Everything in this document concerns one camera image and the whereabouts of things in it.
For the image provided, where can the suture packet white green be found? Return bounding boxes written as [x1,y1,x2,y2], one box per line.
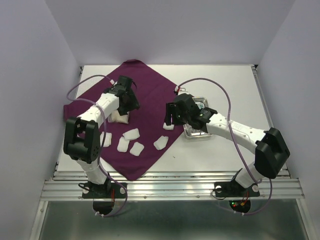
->
[197,102,205,110]

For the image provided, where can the bag of cotton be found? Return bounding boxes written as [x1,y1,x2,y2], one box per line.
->
[107,110,130,124]

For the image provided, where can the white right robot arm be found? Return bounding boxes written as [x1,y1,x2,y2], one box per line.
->
[164,93,290,195]

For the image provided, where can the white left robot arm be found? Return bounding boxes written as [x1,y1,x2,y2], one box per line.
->
[63,75,140,197]

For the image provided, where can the steel tray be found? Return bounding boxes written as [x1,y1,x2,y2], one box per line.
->
[183,96,212,140]

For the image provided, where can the gauze pad centre large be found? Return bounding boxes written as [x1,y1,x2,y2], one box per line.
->
[122,128,140,141]

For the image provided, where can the purple cloth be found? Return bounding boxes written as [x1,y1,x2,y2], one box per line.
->
[62,58,196,182]

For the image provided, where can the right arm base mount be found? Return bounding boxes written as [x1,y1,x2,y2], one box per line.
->
[211,170,260,215]

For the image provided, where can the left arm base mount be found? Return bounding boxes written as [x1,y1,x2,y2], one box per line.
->
[78,175,128,218]

